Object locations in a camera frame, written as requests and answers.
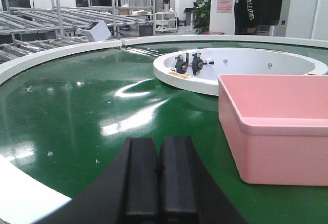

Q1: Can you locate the metal roller conveyor rack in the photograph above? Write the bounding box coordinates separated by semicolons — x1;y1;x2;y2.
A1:
1;0;155;47

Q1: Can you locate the white utility cart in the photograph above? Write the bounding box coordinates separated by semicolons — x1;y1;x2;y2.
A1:
155;12;177;33

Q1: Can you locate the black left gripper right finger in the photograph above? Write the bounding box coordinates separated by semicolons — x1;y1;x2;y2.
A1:
159;136;247;223

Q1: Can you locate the white outer conveyor rim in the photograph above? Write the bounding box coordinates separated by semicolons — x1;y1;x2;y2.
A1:
1;35;327;223

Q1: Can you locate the black bearing block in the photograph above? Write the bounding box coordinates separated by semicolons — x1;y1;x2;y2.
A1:
191;52;214;75
175;55;189;74

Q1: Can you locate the black bearing block left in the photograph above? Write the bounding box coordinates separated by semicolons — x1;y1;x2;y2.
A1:
175;55;189;74

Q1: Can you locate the green potted plant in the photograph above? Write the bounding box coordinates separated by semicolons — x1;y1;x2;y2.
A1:
193;0;211;34

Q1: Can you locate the white inner conveyor ring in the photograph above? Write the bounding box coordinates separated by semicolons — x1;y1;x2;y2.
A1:
153;47;328;97

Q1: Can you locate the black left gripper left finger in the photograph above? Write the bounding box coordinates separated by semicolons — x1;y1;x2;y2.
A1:
37;138;159;223

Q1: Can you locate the pink plastic bin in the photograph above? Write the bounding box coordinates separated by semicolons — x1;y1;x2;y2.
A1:
218;74;327;186

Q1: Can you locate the white control box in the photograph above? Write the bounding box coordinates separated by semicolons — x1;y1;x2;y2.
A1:
77;19;112;42

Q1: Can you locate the pink wall notice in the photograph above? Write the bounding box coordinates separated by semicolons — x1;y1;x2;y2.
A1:
216;0;233;13

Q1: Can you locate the person in black jacket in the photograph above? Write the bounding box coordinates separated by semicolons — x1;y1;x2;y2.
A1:
234;0;283;35

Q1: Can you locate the black bearing block right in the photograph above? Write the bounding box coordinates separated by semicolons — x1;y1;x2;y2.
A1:
191;52;214;75

